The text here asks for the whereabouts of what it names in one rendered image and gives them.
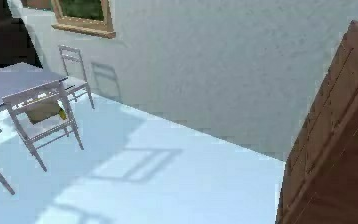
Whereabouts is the tan box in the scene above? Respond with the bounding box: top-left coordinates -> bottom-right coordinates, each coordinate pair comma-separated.
25,101 -> 68,125

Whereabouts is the grey table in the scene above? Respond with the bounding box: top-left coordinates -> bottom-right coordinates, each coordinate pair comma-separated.
0,62 -> 69,134

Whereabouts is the wooden framed window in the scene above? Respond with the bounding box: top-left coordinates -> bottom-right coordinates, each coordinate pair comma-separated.
50,0 -> 117,40

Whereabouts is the brown wooden cupboard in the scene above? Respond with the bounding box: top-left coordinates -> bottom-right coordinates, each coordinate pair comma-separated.
275,19 -> 358,224

